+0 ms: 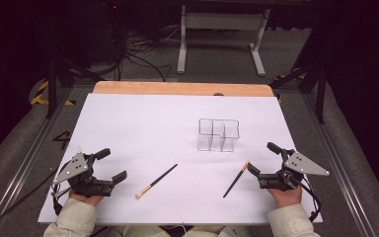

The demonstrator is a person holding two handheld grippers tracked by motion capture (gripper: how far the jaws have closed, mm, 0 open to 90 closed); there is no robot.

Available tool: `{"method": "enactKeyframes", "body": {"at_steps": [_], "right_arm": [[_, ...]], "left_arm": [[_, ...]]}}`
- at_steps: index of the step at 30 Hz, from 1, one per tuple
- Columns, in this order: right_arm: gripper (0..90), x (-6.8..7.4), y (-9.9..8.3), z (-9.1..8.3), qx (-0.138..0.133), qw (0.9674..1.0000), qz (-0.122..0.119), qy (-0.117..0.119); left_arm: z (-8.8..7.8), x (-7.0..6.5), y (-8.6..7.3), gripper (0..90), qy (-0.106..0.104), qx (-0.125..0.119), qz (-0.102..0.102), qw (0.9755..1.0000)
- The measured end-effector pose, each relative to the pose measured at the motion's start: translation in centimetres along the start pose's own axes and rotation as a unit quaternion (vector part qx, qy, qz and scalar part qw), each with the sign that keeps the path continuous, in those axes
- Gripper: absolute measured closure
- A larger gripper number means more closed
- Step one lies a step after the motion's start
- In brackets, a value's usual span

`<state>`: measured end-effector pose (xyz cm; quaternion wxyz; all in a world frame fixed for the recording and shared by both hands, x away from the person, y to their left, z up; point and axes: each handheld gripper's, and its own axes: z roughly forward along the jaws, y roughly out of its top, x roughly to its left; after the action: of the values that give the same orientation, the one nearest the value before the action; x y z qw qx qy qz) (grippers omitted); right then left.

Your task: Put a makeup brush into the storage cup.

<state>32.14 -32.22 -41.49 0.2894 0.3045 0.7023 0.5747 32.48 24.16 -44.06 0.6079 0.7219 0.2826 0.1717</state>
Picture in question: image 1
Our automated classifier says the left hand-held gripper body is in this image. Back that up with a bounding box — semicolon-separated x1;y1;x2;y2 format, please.
52;151;115;198

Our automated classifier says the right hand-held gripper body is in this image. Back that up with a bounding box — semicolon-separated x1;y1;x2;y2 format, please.
258;148;331;193

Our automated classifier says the thin orange-ferrule makeup brush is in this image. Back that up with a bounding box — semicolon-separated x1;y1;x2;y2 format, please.
222;161;251;198

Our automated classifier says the clear acrylic organizer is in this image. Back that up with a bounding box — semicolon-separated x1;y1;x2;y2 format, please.
196;118;241;153

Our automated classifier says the white-bristle gold-ferrule makeup brush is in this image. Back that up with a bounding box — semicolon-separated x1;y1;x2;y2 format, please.
135;163;179;200

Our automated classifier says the person's left hand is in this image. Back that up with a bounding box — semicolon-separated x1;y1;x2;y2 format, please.
68;190;106;207

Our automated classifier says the person's right hand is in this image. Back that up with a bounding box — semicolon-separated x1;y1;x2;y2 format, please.
266;185;303;209

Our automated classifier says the white board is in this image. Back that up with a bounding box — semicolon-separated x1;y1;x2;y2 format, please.
38;93;324;225

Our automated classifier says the yellow and black floor tape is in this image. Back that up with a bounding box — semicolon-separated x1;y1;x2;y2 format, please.
29;80;77;107

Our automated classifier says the white-legged desk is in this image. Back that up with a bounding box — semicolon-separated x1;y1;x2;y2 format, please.
177;4;271;77

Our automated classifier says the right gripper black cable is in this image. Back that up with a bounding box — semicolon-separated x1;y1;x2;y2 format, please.
297;177;323;222

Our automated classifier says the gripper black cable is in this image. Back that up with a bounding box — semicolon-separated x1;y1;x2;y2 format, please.
0;166;64;237
297;177;323;222

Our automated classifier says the aluminium floor rail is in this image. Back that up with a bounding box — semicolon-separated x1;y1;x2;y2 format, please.
0;86;77;237
300;93;378;237

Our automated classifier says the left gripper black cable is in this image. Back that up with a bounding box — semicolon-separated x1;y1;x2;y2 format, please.
0;166;64;237

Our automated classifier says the tangle of black floor cables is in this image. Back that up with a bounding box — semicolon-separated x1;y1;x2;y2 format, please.
110;24;183;83

